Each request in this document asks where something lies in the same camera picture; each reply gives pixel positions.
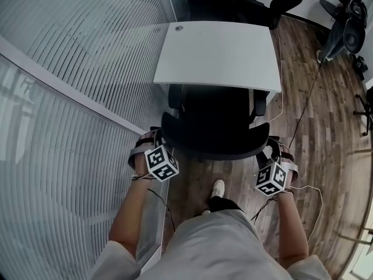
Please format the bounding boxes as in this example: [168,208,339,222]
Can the glass partition with white blinds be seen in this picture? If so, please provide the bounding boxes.
[0,0,179,280]

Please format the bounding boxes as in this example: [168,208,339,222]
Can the white desk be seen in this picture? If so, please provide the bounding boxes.
[153,21,282,104]

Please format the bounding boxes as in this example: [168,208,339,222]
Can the person's left forearm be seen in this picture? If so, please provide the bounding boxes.
[109,175,157,260]

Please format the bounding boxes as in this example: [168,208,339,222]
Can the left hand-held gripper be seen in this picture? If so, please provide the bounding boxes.
[128,128,179,183]

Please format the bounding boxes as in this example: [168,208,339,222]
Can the person's right hand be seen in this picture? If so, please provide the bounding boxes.
[276,144,295,193]

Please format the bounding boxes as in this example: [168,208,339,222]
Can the light wooden desk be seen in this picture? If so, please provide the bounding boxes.
[337,147,373,242]

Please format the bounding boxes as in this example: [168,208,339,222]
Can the person's left hand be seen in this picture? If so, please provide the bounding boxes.
[134,130,160,177]

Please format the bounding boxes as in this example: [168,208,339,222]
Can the small round table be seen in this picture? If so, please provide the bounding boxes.
[319,0,342,22]

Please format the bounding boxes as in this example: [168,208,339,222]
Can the black padded office chair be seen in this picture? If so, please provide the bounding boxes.
[182,0,273,23]

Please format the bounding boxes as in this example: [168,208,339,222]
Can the thin black cable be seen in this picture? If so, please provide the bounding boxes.
[147,187,176,233]
[250,195,281,225]

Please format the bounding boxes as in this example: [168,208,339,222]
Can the person's right forearm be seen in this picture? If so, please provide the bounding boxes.
[275,192,310,267]

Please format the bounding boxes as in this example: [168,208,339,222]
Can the black high-back office chair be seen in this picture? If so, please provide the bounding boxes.
[353,85,373,137]

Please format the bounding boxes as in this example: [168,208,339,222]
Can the person's black trousers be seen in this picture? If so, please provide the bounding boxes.
[207,195,243,215]

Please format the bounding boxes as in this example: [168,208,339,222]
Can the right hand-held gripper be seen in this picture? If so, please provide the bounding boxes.
[255,138,298,198]

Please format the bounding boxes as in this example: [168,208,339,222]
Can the person in white coat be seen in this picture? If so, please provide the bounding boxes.
[90,208,333,280]

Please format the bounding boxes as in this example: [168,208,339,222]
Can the small black box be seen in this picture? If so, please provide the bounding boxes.
[353,55,367,74]

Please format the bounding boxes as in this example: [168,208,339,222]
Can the long black floor cable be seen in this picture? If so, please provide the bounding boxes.
[288,59,325,149]

